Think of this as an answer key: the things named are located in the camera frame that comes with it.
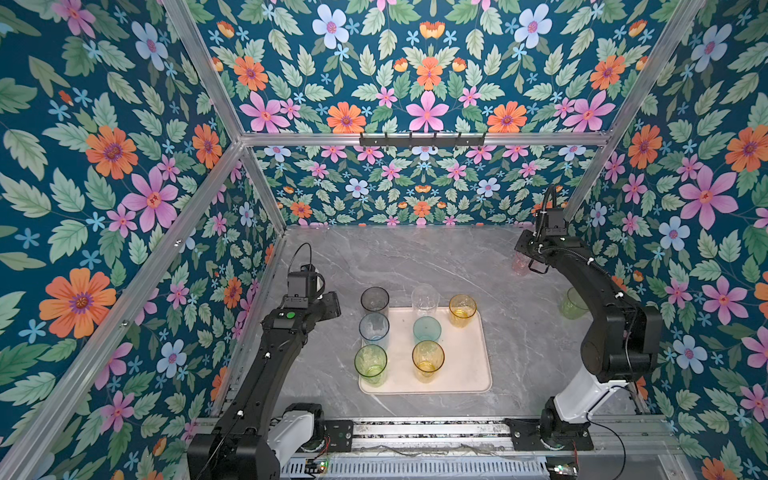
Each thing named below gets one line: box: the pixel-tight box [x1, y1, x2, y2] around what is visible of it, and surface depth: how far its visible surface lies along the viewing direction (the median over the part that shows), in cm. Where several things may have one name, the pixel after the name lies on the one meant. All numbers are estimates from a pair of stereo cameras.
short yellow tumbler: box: [448, 294, 477, 328], surface depth 95 cm
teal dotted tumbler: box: [413, 316, 442, 345], surface depth 84 cm
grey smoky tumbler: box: [360, 286, 390, 312], surface depth 86 cm
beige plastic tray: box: [359, 306, 493, 396], surface depth 87 cm
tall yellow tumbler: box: [412, 340, 446, 384], surface depth 77 cm
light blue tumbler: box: [358, 312, 390, 350], surface depth 83 cm
